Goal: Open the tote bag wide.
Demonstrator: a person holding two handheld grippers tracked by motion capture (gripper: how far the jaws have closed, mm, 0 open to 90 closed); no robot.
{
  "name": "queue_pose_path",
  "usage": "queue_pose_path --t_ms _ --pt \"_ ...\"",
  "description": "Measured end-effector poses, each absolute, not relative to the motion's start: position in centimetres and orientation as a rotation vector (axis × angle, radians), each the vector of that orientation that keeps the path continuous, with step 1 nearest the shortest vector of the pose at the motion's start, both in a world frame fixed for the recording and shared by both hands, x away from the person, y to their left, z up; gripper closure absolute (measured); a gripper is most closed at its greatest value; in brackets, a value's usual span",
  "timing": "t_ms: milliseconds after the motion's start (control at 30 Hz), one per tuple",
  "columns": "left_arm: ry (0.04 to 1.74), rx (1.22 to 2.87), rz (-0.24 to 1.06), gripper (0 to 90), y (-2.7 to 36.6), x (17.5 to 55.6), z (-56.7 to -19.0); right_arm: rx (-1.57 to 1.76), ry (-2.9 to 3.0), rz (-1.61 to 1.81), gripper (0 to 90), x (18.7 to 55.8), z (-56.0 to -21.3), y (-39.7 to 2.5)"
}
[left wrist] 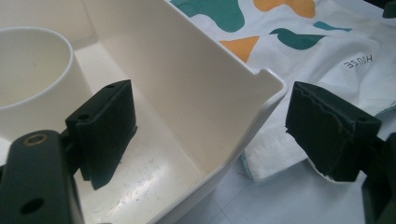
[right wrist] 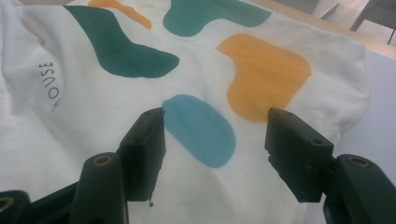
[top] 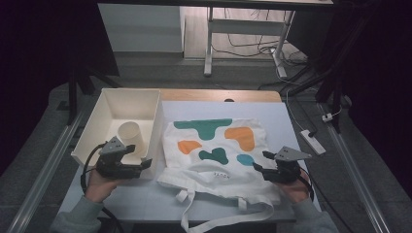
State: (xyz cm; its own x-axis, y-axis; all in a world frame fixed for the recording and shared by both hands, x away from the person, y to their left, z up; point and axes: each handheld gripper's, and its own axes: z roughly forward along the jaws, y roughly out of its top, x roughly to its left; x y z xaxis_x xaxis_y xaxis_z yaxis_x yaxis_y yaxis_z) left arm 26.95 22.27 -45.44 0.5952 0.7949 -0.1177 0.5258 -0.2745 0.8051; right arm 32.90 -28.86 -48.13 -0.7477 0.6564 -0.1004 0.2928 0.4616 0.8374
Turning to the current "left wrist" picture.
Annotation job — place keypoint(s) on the white plastic bin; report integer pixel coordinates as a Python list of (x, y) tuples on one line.
[(186, 93)]

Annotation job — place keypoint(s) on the white patterned cloth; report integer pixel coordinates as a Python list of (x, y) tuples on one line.
[(311, 62)]

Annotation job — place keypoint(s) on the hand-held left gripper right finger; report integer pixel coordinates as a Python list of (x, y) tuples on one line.
[(327, 133)]

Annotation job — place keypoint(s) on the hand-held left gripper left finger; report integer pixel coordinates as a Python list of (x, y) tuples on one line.
[(106, 133)]

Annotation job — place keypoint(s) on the white cup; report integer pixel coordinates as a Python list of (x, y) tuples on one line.
[(34, 81)]

